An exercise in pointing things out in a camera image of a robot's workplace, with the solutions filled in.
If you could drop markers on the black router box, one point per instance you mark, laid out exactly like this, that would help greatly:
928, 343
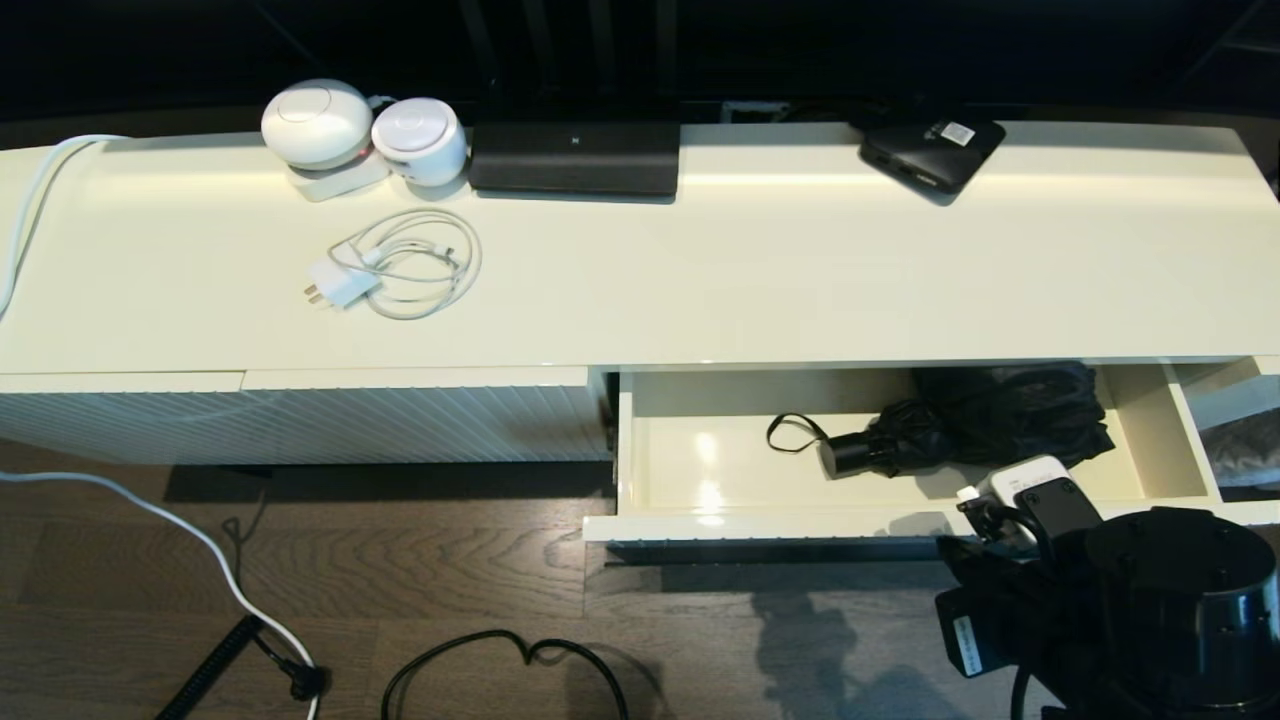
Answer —
575, 160

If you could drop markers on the white fluted cabinet front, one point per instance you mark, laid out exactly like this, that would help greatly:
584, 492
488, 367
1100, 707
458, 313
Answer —
400, 420
100, 420

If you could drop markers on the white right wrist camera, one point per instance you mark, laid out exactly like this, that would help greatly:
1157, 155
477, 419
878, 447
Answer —
1025, 475

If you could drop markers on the black set-top box with sticker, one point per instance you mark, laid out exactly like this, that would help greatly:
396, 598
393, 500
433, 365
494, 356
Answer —
925, 160

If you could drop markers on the black umbrella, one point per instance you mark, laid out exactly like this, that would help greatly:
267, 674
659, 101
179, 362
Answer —
1000, 420

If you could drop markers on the white charger plug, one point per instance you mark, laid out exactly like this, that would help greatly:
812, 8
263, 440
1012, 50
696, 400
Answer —
345, 282

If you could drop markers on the large white round device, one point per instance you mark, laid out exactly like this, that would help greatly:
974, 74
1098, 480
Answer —
318, 125

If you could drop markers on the white flat device base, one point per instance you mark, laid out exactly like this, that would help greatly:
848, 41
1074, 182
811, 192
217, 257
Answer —
335, 185

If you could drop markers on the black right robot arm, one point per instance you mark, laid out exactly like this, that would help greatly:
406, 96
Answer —
1180, 590

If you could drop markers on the white fluted drawer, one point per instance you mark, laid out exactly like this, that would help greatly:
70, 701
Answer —
700, 460

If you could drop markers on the white slatted cabinet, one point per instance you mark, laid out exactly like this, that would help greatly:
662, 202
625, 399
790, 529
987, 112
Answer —
700, 280

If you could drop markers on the small white round device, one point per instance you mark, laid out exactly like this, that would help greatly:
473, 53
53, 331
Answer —
420, 140

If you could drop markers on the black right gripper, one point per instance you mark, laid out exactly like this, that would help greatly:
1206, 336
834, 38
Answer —
1020, 620

